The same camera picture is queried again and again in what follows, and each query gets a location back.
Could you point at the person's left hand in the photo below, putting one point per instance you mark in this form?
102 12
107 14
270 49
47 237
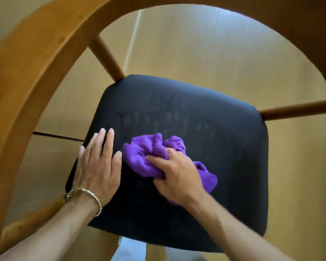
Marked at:
96 173

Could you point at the person's right hand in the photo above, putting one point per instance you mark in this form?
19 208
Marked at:
180 178

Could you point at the person's left thumb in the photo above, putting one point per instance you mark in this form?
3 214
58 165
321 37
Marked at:
117 164

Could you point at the person's left middle finger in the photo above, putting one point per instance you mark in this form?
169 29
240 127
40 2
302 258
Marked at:
100 141

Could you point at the person's right thumb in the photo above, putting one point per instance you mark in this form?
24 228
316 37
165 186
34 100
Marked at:
159 186

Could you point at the person's left little finger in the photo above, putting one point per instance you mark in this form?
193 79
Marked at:
81 153

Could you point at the purple cleaning cloth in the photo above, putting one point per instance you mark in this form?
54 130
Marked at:
144 157

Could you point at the person's right forearm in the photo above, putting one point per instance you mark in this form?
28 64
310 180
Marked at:
233 233

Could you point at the person's left forearm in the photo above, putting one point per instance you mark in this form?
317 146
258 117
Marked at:
51 233

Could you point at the person's white trousers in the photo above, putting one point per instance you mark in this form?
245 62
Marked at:
129 251

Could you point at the black chair seat cushion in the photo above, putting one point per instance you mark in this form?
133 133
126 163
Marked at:
193 119

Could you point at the wooden chair frame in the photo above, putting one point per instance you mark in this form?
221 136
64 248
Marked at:
27 67

